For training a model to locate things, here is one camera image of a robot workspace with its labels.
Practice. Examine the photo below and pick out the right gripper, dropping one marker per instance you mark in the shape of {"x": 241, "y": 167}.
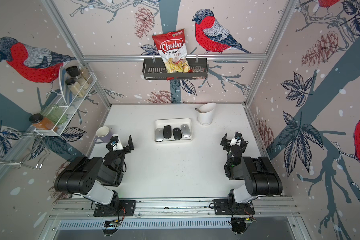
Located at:
{"x": 226, "y": 143}

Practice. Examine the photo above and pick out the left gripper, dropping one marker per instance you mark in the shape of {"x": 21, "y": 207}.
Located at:
{"x": 130, "y": 143}

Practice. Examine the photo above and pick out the silver mouse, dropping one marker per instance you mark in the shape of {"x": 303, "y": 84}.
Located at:
{"x": 186, "y": 131}
{"x": 159, "y": 135}

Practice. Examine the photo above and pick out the rounded black mouse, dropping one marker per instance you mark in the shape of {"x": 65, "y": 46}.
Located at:
{"x": 177, "y": 134}

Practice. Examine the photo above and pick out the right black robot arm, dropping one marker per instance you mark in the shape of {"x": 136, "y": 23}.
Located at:
{"x": 258, "y": 174}

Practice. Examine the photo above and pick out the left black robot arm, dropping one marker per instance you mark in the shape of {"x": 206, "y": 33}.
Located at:
{"x": 90, "y": 178}

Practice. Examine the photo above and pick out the white storage tray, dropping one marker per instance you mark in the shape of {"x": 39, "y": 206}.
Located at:
{"x": 174, "y": 123}

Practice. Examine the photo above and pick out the purple mug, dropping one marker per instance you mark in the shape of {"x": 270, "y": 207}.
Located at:
{"x": 103, "y": 135}

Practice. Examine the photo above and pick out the white utensil holder cup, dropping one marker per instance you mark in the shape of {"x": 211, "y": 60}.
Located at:
{"x": 205, "y": 117}

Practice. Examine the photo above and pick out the black lid spice jar front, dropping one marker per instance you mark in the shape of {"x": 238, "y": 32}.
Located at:
{"x": 75, "y": 88}

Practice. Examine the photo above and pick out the black lid spice jar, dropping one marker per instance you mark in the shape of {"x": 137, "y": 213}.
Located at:
{"x": 75, "y": 88}
{"x": 75, "y": 73}

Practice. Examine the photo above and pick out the white plate on shelf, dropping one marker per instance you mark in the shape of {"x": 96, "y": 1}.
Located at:
{"x": 66, "y": 93}

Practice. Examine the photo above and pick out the black lid spice jar back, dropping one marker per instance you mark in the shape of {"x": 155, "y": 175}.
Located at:
{"x": 75, "y": 73}

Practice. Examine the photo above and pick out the orange spice jar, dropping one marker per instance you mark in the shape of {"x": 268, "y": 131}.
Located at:
{"x": 42, "y": 123}

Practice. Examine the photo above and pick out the red Chuba chips bag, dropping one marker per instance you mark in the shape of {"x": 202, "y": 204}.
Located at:
{"x": 173, "y": 51}

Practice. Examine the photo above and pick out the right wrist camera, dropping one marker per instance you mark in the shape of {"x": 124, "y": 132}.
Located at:
{"x": 237, "y": 140}

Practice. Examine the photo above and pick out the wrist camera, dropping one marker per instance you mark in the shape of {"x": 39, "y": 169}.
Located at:
{"x": 237, "y": 140}
{"x": 115, "y": 143}

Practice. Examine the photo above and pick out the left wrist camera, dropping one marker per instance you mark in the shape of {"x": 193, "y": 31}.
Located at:
{"x": 115, "y": 143}

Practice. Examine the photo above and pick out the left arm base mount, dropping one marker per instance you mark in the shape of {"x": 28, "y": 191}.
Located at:
{"x": 124, "y": 208}

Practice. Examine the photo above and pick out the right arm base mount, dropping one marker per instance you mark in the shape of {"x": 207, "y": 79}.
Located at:
{"x": 225, "y": 207}

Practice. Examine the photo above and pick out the black hanging wire basket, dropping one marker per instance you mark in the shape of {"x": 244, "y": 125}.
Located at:
{"x": 154, "y": 69}

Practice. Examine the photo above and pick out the white wire wall shelf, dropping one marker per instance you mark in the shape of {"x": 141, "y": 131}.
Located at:
{"x": 69, "y": 110}

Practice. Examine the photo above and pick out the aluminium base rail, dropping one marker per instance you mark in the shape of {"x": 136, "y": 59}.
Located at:
{"x": 166, "y": 208}

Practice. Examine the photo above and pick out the metal wire hook rack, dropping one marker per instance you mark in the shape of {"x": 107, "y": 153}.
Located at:
{"x": 23, "y": 150}

